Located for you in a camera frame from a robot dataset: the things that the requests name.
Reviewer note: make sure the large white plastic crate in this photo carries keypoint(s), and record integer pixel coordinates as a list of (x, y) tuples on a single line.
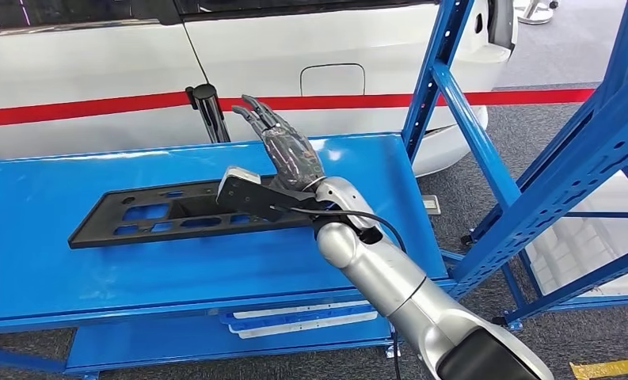
[(570, 251)]

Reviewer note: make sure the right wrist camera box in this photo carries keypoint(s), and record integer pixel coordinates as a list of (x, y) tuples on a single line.
[(250, 196)]

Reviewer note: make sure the silver stanchion base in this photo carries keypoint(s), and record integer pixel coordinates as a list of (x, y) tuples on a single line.
[(536, 13)]

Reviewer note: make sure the grey floor outlet box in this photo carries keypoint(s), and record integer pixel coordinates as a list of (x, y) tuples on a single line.
[(431, 204)]

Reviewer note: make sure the black stanchion post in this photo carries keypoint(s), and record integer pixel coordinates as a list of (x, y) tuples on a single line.
[(211, 115)]

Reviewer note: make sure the blue plastic crate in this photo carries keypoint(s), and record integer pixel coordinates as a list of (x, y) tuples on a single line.
[(292, 317)]

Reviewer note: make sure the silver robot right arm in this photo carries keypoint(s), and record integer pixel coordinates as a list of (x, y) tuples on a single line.
[(387, 278)]

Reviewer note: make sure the white car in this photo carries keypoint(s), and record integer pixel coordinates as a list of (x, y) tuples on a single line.
[(292, 42)]

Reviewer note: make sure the long black plastic part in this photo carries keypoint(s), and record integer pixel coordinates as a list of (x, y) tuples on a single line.
[(103, 225)]

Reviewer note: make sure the blue metal shelf rack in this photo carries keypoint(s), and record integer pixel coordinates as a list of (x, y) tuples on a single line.
[(581, 283), (135, 272)]

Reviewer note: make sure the red barrier belt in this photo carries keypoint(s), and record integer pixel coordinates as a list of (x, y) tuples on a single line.
[(82, 110)]

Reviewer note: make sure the yellow floor tape square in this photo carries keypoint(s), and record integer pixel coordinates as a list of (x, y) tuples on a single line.
[(612, 368)]

